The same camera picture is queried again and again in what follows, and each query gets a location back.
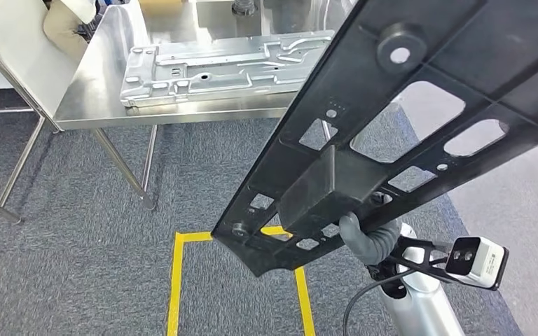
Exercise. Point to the white panel table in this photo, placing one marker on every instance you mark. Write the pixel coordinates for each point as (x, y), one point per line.
(14, 51)

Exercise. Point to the stamped silver metal plate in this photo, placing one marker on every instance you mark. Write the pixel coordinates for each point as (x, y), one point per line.
(213, 69)

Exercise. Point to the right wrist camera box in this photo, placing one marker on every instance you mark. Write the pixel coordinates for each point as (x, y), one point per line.
(485, 264)

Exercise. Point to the stainless steel workbench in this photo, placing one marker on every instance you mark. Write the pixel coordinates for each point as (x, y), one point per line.
(97, 92)

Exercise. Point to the person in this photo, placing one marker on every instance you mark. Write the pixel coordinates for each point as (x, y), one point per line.
(65, 28)

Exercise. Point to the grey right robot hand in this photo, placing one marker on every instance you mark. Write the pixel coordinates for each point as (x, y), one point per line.
(357, 243)

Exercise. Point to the brown cardboard box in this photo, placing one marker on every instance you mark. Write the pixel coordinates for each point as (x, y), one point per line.
(162, 4)

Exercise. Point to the black plastic frame part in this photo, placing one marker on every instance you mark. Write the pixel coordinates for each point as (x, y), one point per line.
(366, 106)

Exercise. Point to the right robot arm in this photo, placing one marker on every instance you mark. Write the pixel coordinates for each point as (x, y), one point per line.
(417, 306)

